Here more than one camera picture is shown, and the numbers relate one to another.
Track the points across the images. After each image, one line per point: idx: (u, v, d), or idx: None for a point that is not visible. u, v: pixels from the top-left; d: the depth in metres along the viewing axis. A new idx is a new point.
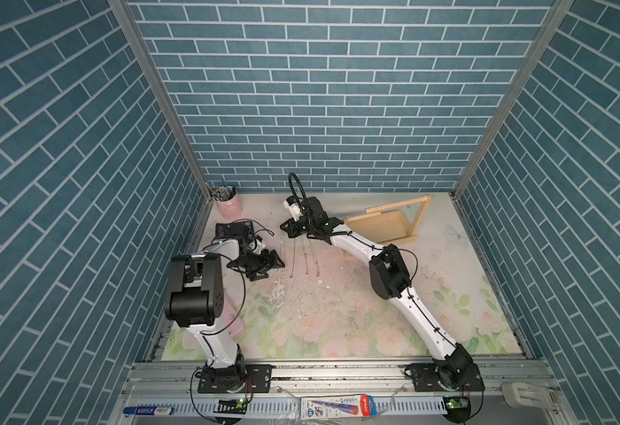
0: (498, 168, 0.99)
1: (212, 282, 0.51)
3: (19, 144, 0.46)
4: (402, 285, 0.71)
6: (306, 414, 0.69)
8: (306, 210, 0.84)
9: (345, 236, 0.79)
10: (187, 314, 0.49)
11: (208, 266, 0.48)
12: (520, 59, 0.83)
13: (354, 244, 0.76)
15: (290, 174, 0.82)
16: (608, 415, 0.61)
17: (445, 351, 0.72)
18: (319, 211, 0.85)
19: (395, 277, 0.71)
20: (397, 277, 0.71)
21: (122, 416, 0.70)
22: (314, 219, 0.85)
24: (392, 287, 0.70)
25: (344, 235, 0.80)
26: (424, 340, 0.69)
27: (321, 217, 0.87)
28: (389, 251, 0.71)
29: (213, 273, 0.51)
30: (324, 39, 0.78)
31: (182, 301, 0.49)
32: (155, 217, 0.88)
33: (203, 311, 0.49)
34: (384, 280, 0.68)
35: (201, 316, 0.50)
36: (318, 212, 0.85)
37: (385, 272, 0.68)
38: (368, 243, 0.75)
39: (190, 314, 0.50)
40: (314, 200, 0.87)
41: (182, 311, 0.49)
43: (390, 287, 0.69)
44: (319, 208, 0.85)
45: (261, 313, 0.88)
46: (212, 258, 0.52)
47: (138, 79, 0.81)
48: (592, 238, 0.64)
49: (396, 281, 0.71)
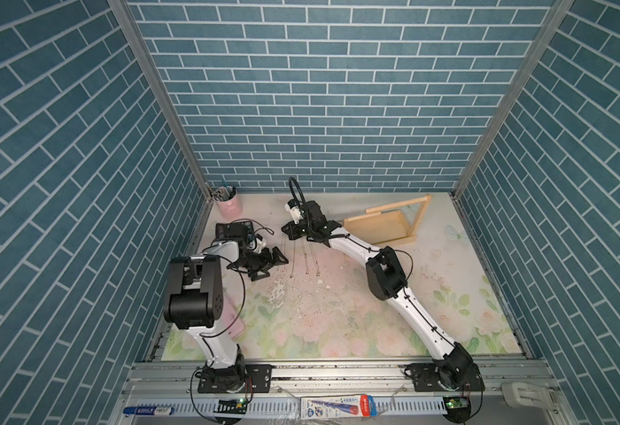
0: (498, 168, 0.99)
1: (211, 283, 0.50)
3: (19, 144, 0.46)
4: (399, 285, 0.73)
6: (306, 414, 0.69)
8: (306, 214, 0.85)
9: (344, 239, 0.82)
10: (186, 317, 0.49)
11: (208, 268, 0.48)
12: (520, 59, 0.83)
13: (352, 247, 0.78)
15: (290, 178, 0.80)
16: (608, 415, 0.61)
17: (445, 351, 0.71)
18: (318, 215, 0.88)
19: (391, 277, 0.74)
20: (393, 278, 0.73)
21: (122, 416, 0.70)
22: (313, 222, 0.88)
24: (389, 288, 0.72)
25: (342, 236, 0.83)
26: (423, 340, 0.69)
27: (320, 221, 0.89)
28: (385, 252, 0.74)
29: (213, 274, 0.51)
30: (324, 39, 0.78)
31: (181, 304, 0.49)
32: (155, 217, 0.88)
33: (203, 313, 0.49)
34: (381, 280, 0.70)
35: (200, 318, 0.49)
36: (317, 216, 0.88)
37: (382, 273, 0.70)
38: (366, 245, 0.77)
39: (189, 316, 0.49)
40: (314, 204, 0.89)
41: (181, 313, 0.49)
43: (385, 287, 0.71)
44: (318, 212, 0.88)
45: (261, 313, 0.88)
46: (212, 260, 0.52)
47: (138, 79, 0.81)
48: (592, 238, 0.64)
49: (391, 282, 0.73)
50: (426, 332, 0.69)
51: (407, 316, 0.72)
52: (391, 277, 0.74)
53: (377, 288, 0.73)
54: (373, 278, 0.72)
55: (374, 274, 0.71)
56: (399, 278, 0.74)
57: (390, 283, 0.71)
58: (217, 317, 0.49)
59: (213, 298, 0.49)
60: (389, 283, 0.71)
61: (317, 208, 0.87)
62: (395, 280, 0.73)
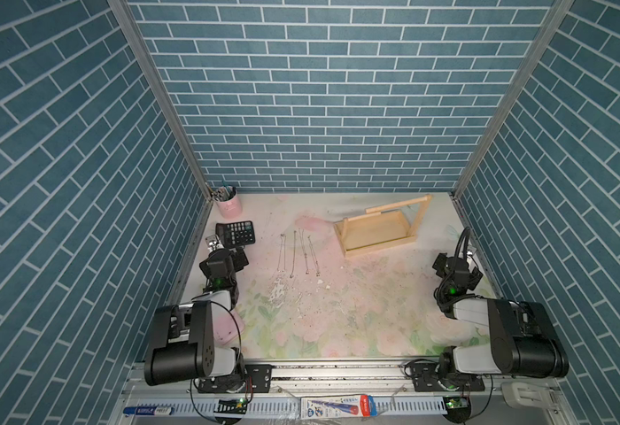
0: (498, 168, 0.99)
1: (198, 333, 0.45)
3: (19, 144, 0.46)
4: (529, 364, 0.44)
6: (306, 414, 0.69)
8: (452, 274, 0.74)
9: (470, 304, 0.64)
10: (170, 371, 0.42)
11: (197, 308, 0.50)
12: (520, 59, 0.83)
13: (482, 304, 0.60)
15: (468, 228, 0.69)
16: (608, 415, 0.61)
17: (470, 371, 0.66)
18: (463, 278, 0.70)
19: (533, 347, 0.45)
20: (533, 346, 0.46)
21: (122, 416, 0.70)
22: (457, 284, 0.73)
24: (520, 358, 0.44)
25: (471, 304, 0.64)
26: (461, 363, 0.65)
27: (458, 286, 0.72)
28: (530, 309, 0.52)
29: (201, 325, 0.46)
30: (324, 39, 0.78)
31: (166, 362, 0.43)
32: (155, 218, 0.88)
33: (189, 364, 0.43)
34: (511, 335, 0.46)
35: (187, 373, 0.43)
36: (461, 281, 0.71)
37: (514, 328, 0.47)
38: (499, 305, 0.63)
39: (174, 372, 0.42)
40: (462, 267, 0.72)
41: (164, 367, 0.42)
43: (514, 349, 0.45)
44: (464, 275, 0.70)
45: (261, 313, 0.88)
46: (200, 311, 0.47)
47: (138, 79, 0.81)
48: (592, 238, 0.64)
49: (530, 353, 0.45)
50: (470, 356, 0.62)
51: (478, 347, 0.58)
52: (532, 351, 0.45)
53: (497, 353, 0.49)
54: (494, 329, 0.50)
55: (499, 327, 0.49)
56: (546, 359, 0.44)
57: (524, 349, 0.45)
58: (208, 370, 0.43)
59: (202, 345, 0.45)
60: (524, 350, 0.45)
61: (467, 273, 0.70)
62: (535, 349, 0.45)
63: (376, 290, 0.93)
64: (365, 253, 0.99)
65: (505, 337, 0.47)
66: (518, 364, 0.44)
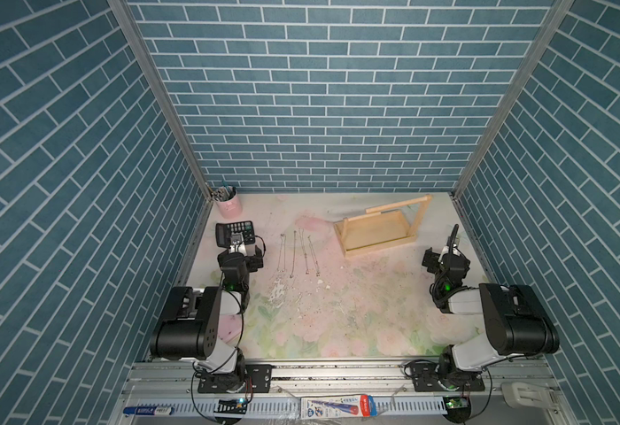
0: (498, 168, 0.99)
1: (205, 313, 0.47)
3: (19, 144, 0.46)
4: (523, 343, 0.46)
6: (306, 414, 0.69)
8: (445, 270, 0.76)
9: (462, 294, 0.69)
10: (171, 347, 0.44)
11: (207, 292, 0.53)
12: (520, 59, 0.83)
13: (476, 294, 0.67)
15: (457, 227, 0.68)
16: (608, 415, 0.61)
17: (471, 367, 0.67)
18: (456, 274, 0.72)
19: (526, 325, 0.48)
20: (527, 325, 0.48)
21: (122, 416, 0.70)
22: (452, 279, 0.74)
24: (514, 336, 0.46)
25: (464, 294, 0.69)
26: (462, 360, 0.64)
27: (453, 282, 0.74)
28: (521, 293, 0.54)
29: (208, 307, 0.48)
30: (324, 39, 0.78)
31: (169, 337, 0.45)
32: (155, 218, 0.88)
33: (189, 342, 0.44)
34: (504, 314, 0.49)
35: (186, 351, 0.44)
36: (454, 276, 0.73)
37: (505, 309, 0.49)
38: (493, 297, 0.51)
39: (175, 348, 0.44)
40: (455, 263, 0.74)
41: (166, 342, 0.44)
43: (507, 328, 0.47)
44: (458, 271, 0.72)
45: (261, 313, 0.88)
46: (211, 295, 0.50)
47: (138, 79, 0.81)
48: (592, 238, 0.64)
49: (523, 332, 0.46)
50: (470, 351, 0.62)
51: (477, 338, 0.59)
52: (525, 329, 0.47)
53: (494, 339, 0.50)
54: (489, 312, 0.52)
55: (492, 310, 0.51)
56: (539, 336, 0.46)
57: (517, 328, 0.47)
58: (208, 351, 0.44)
59: (205, 327, 0.46)
60: (518, 328, 0.47)
61: (461, 270, 0.72)
62: (528, 328, 0.47)
63: (376, 290, 0.93)
64: (365, 253, 0.99)
65: (499, 319, 0.49)
66: (513, 343, 0.46)
